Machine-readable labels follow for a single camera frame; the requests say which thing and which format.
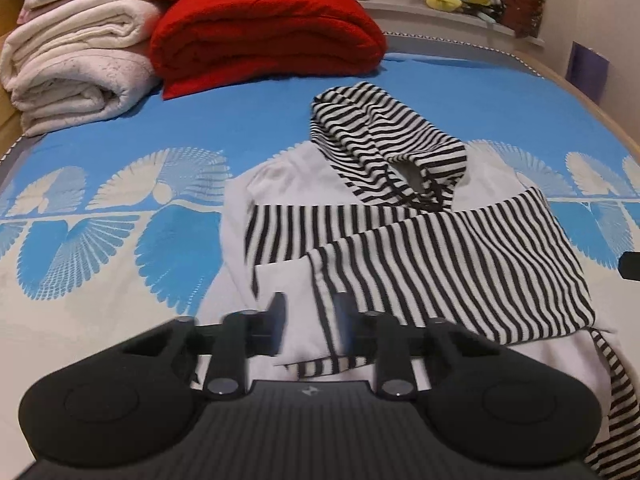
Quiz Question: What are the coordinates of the folded red blanket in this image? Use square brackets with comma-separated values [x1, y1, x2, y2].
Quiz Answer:
[149, 0, 388, 101]

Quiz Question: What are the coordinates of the white window ledge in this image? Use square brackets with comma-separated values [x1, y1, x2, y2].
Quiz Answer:
[357, 0, 546, 57]

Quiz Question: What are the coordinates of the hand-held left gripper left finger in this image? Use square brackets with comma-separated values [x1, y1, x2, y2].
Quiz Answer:
[118, 291, 289, 401]

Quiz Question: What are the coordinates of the purple box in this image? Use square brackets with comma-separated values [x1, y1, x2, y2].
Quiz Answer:
[567, 40, 612, 102]

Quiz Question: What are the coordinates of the dark red cushion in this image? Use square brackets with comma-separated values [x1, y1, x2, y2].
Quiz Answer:
[499, 0, 549, 39]

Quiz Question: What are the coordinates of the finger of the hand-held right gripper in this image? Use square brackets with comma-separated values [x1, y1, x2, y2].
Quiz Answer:
[618, 251, 640, 279]

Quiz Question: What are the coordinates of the blue white patterned bed mat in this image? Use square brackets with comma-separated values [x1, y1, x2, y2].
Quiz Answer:
[0, 52, 640, 480]

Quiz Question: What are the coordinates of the folded white blanket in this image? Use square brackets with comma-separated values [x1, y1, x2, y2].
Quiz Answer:
[0, 0, 163, 137]

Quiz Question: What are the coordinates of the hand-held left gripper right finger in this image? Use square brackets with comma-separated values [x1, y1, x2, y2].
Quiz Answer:
[331, 291, 506, 401]

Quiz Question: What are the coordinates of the white black striped hooded top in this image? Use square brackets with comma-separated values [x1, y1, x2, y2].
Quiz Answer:
[192, 81, 638, 480]

